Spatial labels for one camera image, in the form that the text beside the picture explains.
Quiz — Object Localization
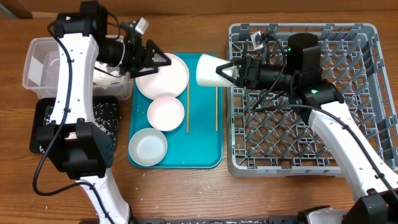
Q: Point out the grey dishwasher rack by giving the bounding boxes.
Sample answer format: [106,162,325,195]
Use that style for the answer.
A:
[227,23,397,177]

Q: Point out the wooden chopstick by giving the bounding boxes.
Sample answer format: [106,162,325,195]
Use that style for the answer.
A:
[186,80,190,134]
[215,87,218,132]

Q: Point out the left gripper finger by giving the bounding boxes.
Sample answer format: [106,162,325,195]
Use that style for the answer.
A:
[130,67,159,78]
[144,39,172,67]

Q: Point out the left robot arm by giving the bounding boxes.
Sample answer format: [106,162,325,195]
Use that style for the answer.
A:
[37,1,171,223]

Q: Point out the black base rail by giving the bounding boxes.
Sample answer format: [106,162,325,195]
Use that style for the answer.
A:
[131,215,304,224]

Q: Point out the clear plastic bin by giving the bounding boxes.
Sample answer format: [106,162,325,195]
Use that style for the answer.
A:
[22,37,133,100]

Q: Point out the teal serving tray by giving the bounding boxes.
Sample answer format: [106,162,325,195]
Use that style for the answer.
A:
[127,52,223,169]

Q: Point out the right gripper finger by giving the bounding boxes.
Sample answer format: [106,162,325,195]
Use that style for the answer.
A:
[216,70,238,87]
[216,60,244,73]

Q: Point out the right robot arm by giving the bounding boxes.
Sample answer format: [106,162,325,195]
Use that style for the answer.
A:
[215,33,397,223]

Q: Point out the grey shallow bowl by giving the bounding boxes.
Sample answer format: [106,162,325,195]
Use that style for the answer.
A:
[128,128,168,166]

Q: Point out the large white plate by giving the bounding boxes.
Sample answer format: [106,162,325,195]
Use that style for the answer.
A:
[136,53,189,100]

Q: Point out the black plastic tray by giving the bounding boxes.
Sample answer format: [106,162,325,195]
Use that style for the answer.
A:
[29,95,120,154]

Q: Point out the white tissue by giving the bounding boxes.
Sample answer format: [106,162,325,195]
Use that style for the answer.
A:
[93,62,124,85]

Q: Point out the white bowl with rice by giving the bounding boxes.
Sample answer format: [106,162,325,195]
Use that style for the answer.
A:
[147,96,185,131]

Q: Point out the pile of rice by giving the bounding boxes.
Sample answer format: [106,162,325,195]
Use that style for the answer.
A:
[39,102,118,150]

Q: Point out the white paper cup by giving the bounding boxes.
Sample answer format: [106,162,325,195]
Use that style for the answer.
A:
[196,54,234,87]

